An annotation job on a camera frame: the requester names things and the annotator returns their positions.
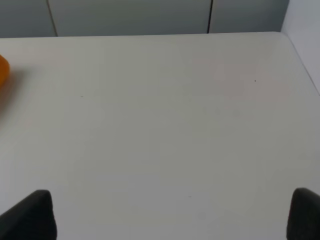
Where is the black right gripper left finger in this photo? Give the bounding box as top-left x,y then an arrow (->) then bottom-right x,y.
0,189 -> 58,240

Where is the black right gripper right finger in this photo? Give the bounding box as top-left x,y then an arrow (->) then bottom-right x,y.
286,188 -> 320,240

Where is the orange microfiber towel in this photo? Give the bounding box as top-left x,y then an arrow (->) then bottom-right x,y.
0,55 -> 10,88

